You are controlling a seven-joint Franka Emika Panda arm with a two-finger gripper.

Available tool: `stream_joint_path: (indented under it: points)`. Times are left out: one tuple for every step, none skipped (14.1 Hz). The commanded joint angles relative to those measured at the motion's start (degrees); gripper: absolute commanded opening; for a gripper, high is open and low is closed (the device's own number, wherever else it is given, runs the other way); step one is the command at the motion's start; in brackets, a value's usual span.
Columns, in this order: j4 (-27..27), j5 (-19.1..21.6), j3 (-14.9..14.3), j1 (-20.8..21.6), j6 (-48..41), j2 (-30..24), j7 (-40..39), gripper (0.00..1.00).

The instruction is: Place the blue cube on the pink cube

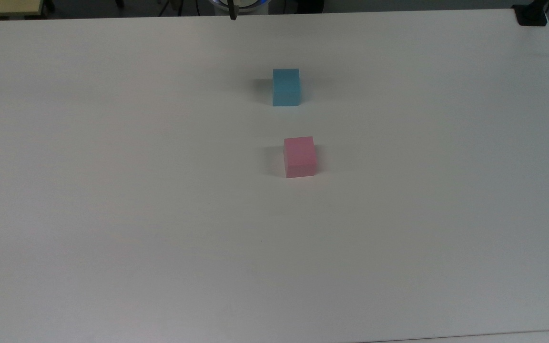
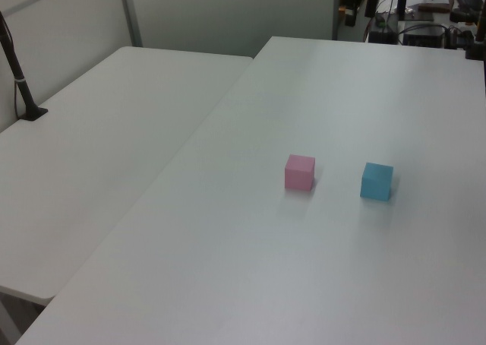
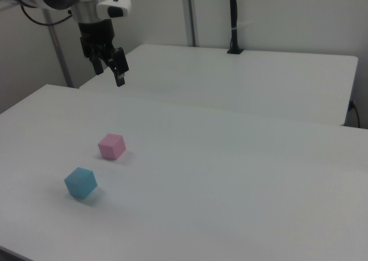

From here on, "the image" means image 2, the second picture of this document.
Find small black box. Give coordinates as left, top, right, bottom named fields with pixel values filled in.
left=369, top=29, right=396, bottom=44

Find blue cube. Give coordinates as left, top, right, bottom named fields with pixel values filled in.
left=359, top=162, right=395, bottom=202

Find black stand clamp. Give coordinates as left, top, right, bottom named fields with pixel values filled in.
left=464, top=40, right=486, bottom=62

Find white side table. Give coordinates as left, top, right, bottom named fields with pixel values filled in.
left=0, top=46, right=255, bottom=301

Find grey metal partition post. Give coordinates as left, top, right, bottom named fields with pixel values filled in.
left=117, top=0, right=144, bottom=48

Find black electronics box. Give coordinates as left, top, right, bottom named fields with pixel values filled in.
left=402, top=24, right=446, bottom=49

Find black camera stand pole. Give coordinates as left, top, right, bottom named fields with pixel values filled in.
left=0, top=10, right=49, bottom=122

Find pink cube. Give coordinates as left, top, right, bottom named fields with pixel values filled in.
left=284, top=154, right=317, bottom=191

